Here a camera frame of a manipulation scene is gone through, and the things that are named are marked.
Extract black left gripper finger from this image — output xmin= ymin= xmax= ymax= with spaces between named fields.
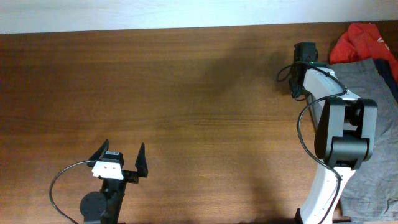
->
xmin=135 ymin=143 xmax=149 ymax=177
xmin=88 ymin=139 xmax=109 ymax=167

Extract grey shorts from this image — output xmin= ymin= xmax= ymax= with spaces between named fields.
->
xmin=329 ymin=58 xmax=398 ymax=222

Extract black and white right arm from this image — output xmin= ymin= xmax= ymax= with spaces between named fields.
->
xmin=289 ymin=42 xmax=377 ymax=223

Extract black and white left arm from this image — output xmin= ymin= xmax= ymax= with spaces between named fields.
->
xmin=80 ymin=140 xmax=149 ymax=224

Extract red garment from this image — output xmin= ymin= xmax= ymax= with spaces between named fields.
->
xmin=329 ymin=23 xmax=397 ymax=83

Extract navy blue garment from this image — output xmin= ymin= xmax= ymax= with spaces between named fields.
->
xmin=373 ymin=59 xmax=398 ymax=101

